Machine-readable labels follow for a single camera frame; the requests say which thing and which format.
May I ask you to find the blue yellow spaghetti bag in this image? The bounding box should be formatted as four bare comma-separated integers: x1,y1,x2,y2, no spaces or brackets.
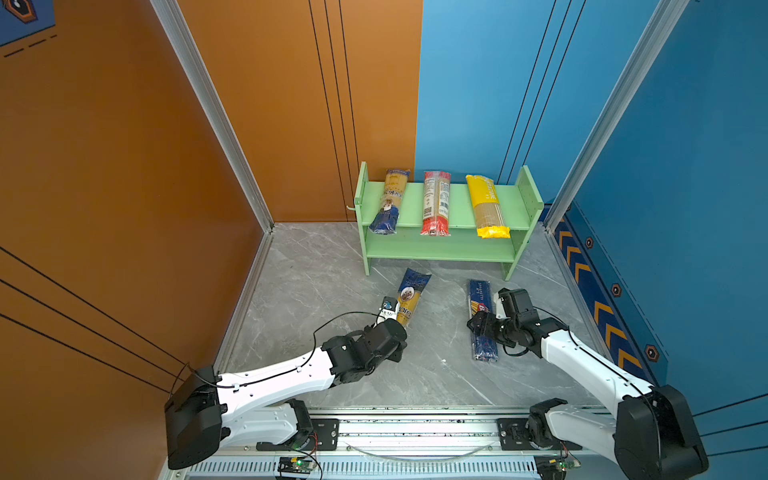
368,169,410,235

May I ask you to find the right green circuit board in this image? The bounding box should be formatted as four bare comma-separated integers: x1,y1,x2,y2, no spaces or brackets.
534,456,581,480

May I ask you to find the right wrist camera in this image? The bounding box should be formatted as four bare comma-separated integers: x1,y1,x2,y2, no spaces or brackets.
492,293,507,319

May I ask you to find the red white spaghetti bag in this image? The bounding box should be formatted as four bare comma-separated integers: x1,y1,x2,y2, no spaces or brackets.
421,171,451,237

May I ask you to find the blue Barilla spaghetti box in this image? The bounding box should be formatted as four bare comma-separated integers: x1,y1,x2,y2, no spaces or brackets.
468,279,499,363

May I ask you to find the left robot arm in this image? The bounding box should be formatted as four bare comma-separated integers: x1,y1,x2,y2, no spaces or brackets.
164,319,407,470

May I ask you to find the green wooden two-tier shelf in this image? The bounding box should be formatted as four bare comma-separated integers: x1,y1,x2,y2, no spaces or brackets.
354,164,544,281

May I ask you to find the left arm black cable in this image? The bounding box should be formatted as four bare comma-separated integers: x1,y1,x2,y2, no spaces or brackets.
169,310,385,397

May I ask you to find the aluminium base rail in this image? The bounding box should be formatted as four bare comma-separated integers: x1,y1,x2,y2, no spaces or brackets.
157,405,688,480

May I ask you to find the left green circuit board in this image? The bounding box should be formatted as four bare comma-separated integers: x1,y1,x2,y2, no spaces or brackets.
276,455,323,480

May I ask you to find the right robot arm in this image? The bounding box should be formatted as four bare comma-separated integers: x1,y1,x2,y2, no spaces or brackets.
467,289,709,479

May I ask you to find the green circuit board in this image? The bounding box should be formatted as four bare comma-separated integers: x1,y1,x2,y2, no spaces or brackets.
534,456,581,480
276,455,323,480

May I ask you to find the dark blue portrait spaghetti bag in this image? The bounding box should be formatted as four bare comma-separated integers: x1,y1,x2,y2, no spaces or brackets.
396,268,431,327

